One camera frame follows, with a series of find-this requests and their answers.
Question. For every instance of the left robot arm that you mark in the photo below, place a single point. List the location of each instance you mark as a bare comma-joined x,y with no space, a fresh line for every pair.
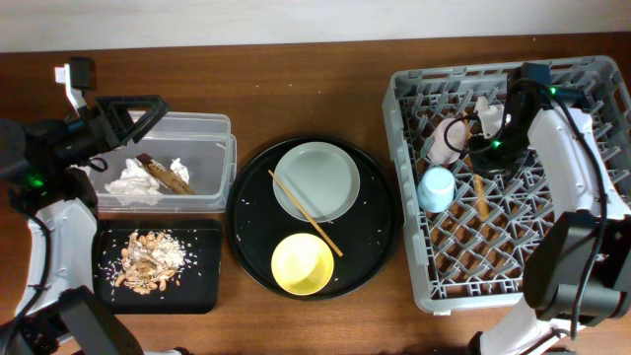
44,163

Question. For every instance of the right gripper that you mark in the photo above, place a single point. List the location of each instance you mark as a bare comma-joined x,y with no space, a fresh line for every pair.
484,162

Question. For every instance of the clear plastic bin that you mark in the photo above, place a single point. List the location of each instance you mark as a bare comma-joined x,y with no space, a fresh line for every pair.
202,142

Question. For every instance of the white tissue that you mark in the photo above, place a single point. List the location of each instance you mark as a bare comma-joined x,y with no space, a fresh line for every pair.
136,186

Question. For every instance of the blue plastic cup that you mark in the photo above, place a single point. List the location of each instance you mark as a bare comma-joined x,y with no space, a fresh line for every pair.
436,190

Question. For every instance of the yellow bowl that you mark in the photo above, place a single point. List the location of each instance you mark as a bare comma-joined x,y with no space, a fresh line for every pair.
302,264

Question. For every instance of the pink plastic cup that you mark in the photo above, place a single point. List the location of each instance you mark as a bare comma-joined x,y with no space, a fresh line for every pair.
440,153

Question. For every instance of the grey round plate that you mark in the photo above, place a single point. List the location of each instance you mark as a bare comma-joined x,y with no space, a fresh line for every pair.
322,177

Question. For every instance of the food scraps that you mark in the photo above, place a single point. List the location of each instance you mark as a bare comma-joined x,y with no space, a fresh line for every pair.
149,262

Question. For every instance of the black rectangular tray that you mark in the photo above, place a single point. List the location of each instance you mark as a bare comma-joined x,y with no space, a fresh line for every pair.
192,290

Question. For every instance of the gold coffee sachet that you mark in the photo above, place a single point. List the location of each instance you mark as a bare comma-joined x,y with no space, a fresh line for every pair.
167,178

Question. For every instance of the round black serving tray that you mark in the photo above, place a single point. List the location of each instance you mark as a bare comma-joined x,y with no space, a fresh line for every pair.
366,234

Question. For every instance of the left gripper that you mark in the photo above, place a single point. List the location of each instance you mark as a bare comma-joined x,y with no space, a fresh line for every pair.
98,120

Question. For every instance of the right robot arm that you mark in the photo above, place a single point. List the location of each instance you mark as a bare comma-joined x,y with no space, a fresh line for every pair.
579,275

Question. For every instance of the grey dishwasher rack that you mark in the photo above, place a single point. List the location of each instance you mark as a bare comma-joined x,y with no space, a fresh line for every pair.
457,261

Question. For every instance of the wooden chopstick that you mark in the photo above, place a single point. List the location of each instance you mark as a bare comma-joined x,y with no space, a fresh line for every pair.
311,220
481,203

